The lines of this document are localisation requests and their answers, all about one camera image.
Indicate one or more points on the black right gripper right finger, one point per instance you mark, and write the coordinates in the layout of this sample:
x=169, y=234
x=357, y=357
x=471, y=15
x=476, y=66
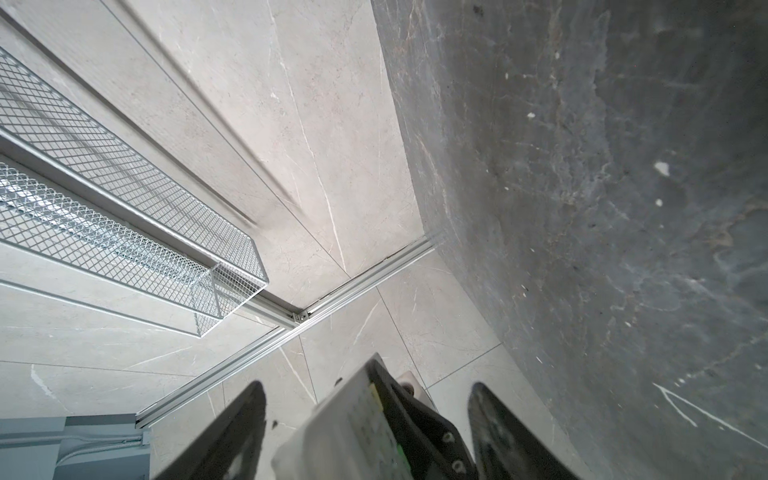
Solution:
x=504, y=447

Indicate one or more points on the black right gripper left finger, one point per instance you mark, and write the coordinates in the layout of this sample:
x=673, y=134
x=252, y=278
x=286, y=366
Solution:
x=231, y=446

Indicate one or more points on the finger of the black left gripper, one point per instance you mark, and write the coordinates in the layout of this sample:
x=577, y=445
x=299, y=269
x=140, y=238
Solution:
x=431, y=444

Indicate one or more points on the aluminium corner frame post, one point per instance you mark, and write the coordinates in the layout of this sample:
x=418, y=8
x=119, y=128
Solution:
x=290, y=326

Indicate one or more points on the white wire mesh basket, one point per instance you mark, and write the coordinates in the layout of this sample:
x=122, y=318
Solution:
x=77, y=195

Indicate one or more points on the white remote control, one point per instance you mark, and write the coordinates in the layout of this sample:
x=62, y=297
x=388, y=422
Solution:
x=347, y=436

